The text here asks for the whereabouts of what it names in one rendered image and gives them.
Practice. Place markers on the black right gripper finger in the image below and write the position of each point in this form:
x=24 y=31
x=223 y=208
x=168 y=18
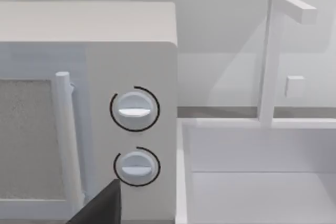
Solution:
x=105 y=205

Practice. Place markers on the white microwave knob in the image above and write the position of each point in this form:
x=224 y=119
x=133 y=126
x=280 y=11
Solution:
x=134 y=108
x=136 y=167

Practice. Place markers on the microwave door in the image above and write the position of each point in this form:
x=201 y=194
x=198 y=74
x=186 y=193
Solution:
x=29 y=129

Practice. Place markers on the pale microwave oven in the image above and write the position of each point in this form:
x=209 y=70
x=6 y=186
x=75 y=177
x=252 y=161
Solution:
x=105 y=58

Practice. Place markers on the white sink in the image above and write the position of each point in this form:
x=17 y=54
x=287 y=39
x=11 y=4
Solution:
x=252 y=171

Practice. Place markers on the tall white tap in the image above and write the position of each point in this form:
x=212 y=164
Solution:
x=270 y=58

